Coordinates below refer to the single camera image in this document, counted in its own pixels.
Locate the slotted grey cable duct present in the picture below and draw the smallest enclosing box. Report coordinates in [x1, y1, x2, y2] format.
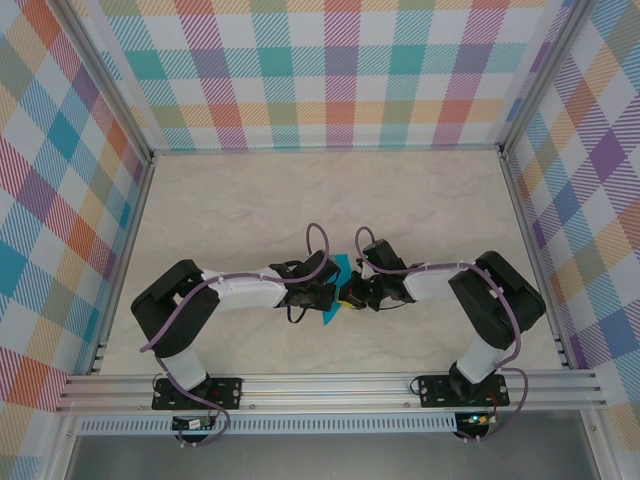
[78, 412, 459, 435]

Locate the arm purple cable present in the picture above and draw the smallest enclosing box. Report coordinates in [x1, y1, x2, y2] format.
[353, 226, 532, 444]
[139, 222, 332, 448]

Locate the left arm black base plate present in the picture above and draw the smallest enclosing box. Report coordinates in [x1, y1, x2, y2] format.
[151, 377, 244, 412]

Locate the aluminium side rail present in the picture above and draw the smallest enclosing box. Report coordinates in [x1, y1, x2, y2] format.
[88, 154, 157, 376]
[499, 152, 576, 371]

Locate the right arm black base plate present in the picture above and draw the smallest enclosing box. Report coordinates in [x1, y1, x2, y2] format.
[418, 374, 511, 409]

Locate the aluminium frame post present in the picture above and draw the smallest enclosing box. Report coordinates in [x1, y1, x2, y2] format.
[58, 0, 156, 164]
[497, 0, 591, 159]

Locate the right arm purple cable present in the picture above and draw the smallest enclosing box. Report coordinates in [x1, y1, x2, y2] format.
[353, 226, 532, 444]

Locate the aluminium frame cross bar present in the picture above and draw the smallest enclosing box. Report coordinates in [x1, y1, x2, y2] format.
[149, 143, 504, 154]

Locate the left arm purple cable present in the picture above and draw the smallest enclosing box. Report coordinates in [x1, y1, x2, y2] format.
[139, 222, 332, 448]

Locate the aluminium mounting rail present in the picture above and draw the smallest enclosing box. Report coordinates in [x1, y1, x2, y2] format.
[54, 369, 609, 414]

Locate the grey metal panel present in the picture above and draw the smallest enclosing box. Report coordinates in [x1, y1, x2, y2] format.
[64, 432, 601, 480]

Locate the blue square paper sheet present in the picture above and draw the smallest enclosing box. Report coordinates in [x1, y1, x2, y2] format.
[321, 253, 354, 328]

